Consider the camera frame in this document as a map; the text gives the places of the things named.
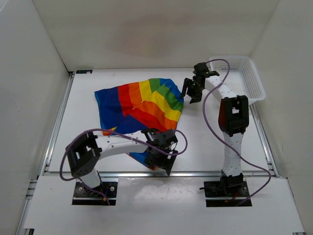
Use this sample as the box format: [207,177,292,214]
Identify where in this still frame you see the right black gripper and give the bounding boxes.
[179,78,204,104]

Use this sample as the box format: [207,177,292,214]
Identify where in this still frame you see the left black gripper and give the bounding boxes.
[143,144,178,174]

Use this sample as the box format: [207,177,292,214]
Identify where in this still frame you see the rainbow striped shorts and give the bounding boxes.
[94,77,185,171]

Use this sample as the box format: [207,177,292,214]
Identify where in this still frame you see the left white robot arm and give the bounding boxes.
[65,128,178,196]

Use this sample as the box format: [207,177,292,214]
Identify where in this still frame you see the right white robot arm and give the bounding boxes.
[181,62,249,196]

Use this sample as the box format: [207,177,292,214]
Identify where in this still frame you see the white plastic mesh basket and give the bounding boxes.
[209,55,266,104]

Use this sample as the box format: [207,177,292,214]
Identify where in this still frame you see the dark label sticker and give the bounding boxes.
[76,70,93,74]

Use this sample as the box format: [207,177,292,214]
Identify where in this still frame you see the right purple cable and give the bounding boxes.
[202,58,272,206]

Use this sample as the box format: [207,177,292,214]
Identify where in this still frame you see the purple cable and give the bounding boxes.
[59,129,189,205]
[202,58,272,206]

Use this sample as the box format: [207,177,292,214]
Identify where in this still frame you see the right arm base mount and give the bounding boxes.
[199,172,252,208]

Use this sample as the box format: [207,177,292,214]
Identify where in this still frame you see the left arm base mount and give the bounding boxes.
[72,178,118,206]

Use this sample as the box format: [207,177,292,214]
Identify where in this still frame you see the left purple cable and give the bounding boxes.
[59,129,189,205]

